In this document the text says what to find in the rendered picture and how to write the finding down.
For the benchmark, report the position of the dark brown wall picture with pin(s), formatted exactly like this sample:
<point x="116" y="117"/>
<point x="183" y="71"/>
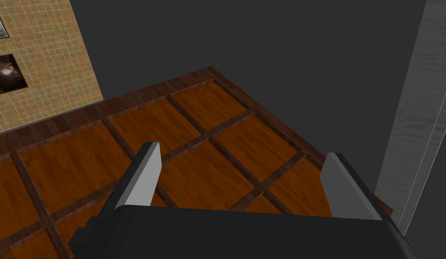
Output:
<point x="7" y="74"/>

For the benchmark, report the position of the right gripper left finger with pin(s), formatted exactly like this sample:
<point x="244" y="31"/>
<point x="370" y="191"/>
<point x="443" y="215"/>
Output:
<point x="141" y="181"/>

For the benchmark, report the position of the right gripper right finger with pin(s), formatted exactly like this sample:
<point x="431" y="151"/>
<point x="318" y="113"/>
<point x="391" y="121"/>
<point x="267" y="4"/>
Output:
<point x="347" y="196"/>

